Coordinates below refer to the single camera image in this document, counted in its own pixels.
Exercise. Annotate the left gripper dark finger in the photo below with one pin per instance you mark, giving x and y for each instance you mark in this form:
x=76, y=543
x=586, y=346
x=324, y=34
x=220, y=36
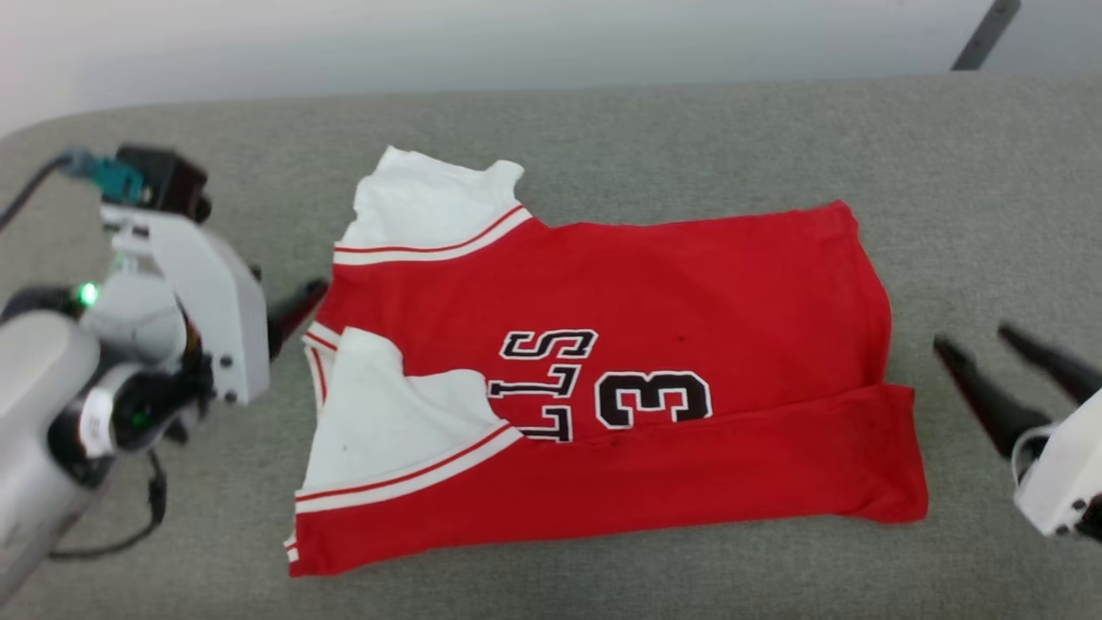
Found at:
x=293, y=314

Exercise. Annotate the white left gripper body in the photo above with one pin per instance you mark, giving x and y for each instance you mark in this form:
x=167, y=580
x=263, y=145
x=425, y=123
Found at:
x=224, y=310

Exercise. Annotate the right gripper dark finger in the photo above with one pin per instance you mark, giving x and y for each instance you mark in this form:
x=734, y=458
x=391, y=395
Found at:
x=999, y=409
x=1063, y=370

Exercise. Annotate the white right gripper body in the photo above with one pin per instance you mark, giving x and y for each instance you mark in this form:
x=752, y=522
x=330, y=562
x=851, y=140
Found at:
x=1063, y=474

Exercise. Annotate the red and white basketball jersey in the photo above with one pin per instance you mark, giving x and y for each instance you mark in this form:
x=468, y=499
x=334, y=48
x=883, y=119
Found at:
x=689, y=284

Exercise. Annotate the dark grey metal bar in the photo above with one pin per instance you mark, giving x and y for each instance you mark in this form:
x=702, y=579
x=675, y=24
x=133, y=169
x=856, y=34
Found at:
x=986, y=34

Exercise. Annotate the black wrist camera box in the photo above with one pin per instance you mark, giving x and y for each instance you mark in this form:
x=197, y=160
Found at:
x=172, y=181

